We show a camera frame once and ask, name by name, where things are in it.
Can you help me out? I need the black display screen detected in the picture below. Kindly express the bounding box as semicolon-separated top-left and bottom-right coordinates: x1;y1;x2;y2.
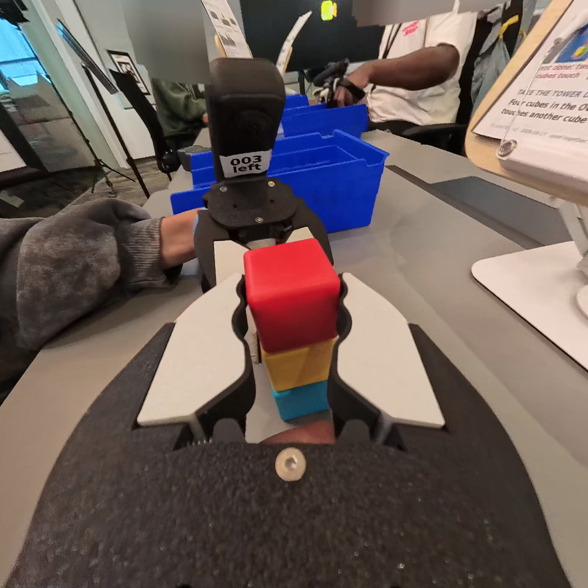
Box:
238;0;385;74

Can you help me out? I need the red cube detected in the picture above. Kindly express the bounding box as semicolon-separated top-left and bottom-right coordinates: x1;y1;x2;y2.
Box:
243;237;342;354

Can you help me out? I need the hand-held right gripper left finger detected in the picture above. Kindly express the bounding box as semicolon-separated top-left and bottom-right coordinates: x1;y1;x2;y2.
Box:
137;272;256;442

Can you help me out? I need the blue plastic bin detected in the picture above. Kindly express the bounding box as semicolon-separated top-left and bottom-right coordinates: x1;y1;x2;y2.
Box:
170;130;390;233
281;94;370;139

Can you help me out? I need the black tripod stand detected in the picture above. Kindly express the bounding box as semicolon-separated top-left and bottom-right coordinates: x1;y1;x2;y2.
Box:
56;20;151;199

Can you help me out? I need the printed instruction sheet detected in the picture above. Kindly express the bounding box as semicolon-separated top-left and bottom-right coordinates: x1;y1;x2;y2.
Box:
473;0;588;183

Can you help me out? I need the black power adapter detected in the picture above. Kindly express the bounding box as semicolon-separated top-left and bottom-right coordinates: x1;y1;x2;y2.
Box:
177;145;206;172

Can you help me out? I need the yellow cube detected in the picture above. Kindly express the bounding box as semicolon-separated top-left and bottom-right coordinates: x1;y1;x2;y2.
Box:
260;337;336;392

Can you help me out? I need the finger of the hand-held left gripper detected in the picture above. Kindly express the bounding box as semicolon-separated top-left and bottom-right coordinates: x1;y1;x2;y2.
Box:
213;239;263;366

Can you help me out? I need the wooden board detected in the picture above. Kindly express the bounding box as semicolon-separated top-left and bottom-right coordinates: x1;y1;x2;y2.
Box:
463;0;588;206

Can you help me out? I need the light blue cube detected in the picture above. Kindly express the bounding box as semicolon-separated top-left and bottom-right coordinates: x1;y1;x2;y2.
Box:
270;379;333;423

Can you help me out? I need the person's left hand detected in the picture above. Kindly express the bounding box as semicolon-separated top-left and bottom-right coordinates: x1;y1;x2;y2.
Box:
159;209;200;270

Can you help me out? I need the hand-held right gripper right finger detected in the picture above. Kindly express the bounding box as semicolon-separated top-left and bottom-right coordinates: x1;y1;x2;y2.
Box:
327;272;445;444

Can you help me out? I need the person's left forearm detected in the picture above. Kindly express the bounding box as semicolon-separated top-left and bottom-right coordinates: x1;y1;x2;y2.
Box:
0;198;169;397

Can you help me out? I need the black office chair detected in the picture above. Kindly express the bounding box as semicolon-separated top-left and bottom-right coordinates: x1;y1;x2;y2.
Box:
109;69;181;176

